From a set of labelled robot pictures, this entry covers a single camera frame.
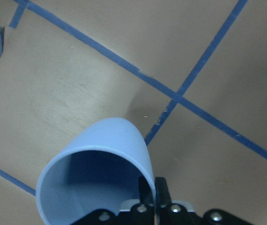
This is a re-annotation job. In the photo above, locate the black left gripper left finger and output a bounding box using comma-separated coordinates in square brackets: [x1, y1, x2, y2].
[138, 177, 155, 207]

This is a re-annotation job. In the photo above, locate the light blue plastic cup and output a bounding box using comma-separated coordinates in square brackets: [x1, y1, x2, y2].
[36, 118, 156, 225]

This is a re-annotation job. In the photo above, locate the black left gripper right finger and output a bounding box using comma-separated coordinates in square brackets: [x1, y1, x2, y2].
[155, 177, 171, 208]

